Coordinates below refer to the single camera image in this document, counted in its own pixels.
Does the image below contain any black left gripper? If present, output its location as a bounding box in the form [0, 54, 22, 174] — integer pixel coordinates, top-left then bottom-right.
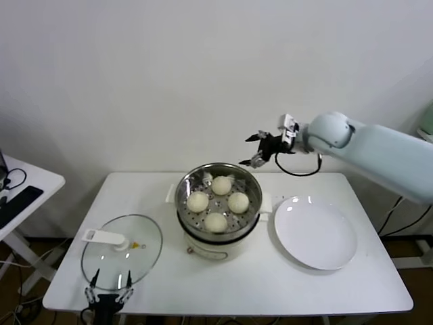
[84, 268, 135, 325]

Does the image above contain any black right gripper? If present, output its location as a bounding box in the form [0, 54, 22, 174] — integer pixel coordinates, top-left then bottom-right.
[239, 130, 294, 169]

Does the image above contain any white steamed baozi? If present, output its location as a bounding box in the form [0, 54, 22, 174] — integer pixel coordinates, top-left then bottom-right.
[211, 175, 233, 196]
[187, 192, 210, 214]
[204, 211, 228, 234]
[227, 192, 250, 214]

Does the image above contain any perforated steel steamer basket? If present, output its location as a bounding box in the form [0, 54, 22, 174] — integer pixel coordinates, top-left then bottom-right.
[174, 162, 263, 241]

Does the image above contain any white electric cooking pot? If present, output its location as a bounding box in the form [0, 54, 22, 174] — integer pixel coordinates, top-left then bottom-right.
[164, 184, 273, 263]

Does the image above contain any white round plate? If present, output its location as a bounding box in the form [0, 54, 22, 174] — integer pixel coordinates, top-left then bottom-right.
[272, 195, 358, 271]

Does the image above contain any black keyboard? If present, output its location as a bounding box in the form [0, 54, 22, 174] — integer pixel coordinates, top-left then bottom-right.
[0, 186, 45, 230]

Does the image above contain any white side desk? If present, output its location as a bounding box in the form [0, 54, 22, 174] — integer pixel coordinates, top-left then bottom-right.
[0, 154, 66, 295]

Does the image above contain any pale green appliance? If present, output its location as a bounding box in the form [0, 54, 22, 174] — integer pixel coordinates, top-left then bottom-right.
[417, 102, 433, 135]

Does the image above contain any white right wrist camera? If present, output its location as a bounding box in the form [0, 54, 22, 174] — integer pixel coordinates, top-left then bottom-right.
[277, 114, 302, 140]

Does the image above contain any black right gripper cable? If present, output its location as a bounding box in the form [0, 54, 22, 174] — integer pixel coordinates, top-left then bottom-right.
[274, 152, 323, 177]

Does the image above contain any glass lid with white handle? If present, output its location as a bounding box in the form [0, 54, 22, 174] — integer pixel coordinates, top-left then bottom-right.
[80, 213, 163, 290]

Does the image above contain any white floor cable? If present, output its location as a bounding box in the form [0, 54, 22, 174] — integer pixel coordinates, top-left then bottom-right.
[0, 238, 72, 272]

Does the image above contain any black looped cable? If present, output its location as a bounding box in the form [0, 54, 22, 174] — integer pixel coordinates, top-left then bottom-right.
[0, 168, 27, 197]

